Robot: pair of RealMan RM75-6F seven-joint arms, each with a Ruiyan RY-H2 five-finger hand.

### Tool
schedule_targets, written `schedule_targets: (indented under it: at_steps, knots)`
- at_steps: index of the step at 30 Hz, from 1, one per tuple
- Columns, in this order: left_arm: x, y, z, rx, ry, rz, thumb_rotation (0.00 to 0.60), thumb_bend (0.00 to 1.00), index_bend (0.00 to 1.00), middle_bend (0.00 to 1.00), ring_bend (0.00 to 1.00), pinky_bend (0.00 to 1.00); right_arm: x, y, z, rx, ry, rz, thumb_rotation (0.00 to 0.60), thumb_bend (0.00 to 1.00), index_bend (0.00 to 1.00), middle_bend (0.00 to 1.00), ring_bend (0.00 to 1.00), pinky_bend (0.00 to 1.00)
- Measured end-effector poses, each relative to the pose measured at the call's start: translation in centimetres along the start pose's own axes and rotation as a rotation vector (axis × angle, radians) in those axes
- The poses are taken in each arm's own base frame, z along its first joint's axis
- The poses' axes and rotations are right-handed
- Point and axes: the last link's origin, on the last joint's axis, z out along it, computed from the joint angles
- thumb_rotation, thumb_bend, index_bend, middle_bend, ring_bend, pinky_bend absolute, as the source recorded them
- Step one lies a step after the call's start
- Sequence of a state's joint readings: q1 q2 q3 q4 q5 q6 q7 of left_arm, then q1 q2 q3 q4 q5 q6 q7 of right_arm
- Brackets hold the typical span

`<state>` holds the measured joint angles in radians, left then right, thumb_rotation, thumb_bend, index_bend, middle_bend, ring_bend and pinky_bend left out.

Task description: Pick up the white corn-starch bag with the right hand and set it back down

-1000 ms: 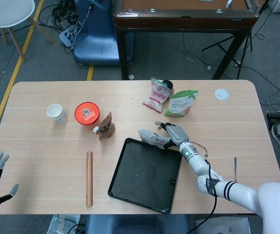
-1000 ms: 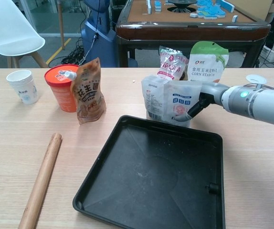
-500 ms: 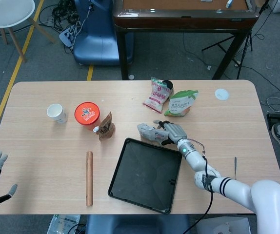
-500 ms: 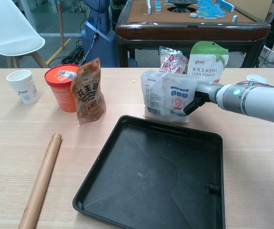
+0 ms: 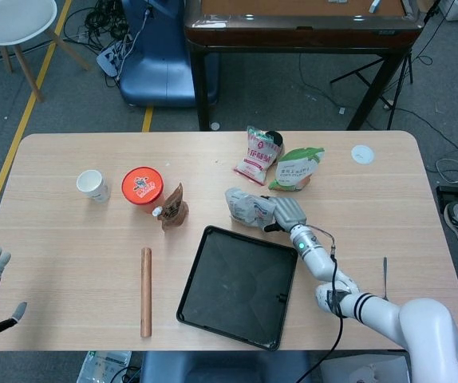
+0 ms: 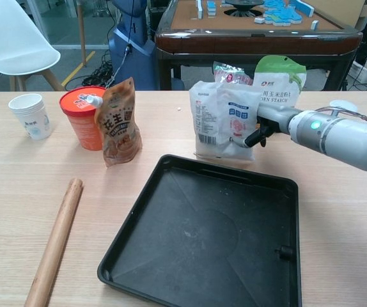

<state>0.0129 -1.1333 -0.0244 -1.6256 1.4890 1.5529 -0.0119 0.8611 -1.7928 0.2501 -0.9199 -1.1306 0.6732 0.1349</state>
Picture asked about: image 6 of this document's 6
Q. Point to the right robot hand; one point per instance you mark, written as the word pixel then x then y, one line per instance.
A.
pixel 276 116

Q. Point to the white plastic powder bag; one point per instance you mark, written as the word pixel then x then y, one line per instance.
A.
pixel 222 128

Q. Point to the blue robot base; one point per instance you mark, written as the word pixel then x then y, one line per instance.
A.
pixel 132 57

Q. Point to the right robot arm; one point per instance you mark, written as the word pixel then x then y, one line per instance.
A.
pixel 346 137

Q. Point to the black square baking tray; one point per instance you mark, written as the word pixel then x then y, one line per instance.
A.
pixel 202 240

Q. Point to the green white corn starch bag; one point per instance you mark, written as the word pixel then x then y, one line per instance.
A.
pixel 277 83

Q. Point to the white round table grommet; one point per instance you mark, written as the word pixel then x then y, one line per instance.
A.
pixel 338 104

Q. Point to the brown mahjong table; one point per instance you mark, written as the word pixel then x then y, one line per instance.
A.
pixel 254 41

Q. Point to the blue white mahjong tile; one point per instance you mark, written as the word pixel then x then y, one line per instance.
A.
pixel 259 20
pixel 315 25

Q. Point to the black mahjong table centre dome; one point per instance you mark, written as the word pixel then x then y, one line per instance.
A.
pixel 242 6

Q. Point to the brown peanut sauce pouch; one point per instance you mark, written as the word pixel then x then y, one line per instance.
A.
pixel 119 134

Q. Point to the orange lidded tub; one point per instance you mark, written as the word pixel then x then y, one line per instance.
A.
pixel 78 128

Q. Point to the white paper cup stack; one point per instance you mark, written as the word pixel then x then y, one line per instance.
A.
pixel 33 121

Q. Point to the wooden rolling pin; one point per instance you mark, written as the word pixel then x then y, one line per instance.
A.
pixel 55 243

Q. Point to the white plastic chair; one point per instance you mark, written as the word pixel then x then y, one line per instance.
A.
pixel 11 41

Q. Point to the light wooden post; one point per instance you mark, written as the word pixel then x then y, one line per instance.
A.
pixel 81 32

